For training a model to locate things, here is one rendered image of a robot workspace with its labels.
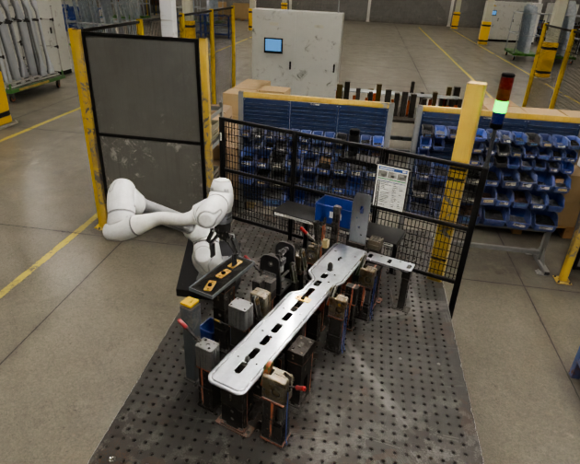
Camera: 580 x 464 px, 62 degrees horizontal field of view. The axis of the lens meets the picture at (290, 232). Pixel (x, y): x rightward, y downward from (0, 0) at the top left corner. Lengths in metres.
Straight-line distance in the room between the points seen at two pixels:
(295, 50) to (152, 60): 4.88
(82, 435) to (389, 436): 1.87
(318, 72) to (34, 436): 7.48
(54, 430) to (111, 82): 3.03
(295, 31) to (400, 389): 7.52
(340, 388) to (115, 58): 3.58
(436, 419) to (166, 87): 3.57
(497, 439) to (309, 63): 7.25
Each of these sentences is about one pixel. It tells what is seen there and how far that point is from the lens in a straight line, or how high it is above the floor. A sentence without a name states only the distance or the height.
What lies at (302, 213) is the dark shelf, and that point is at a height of 1.03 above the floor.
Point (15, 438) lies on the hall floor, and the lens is 3.48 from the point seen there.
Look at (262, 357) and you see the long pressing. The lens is 2.17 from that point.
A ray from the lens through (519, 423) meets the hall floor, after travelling 3.64.
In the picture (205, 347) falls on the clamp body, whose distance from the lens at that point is 2.13.
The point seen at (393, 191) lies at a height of 1.28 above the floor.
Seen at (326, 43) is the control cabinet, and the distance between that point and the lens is 9.16.
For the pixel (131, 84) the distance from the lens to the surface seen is 4.86.
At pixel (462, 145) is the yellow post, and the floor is 1.64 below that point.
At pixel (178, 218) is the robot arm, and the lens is 2.15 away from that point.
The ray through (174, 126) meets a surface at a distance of 4.78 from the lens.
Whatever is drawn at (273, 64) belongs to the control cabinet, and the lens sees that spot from 9.34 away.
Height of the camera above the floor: 2.46
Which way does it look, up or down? 28 degrees down
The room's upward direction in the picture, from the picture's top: 3 degrees clockwise
